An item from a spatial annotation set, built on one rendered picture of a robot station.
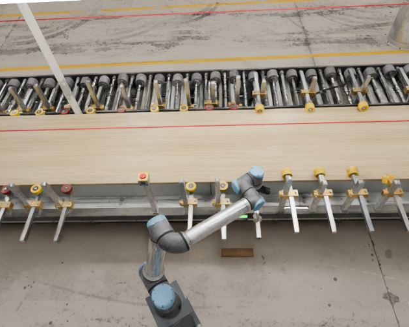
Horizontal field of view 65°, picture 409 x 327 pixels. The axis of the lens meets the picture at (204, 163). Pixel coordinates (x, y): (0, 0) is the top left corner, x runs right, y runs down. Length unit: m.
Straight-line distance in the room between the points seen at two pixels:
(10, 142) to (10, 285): 1.36
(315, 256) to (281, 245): 0.33
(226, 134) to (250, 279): 1.35
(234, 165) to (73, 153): 1.38
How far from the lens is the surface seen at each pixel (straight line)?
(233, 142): 2.79
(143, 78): 3.59
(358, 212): 2.85
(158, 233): 1.81
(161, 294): 2.28
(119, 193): 2.91
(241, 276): 3.19
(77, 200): 3.07
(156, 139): 2.87
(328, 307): 3.25
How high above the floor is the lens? 3.05
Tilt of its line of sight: 54 degrees down
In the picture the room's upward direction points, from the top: 5 degrees counter-clockwise
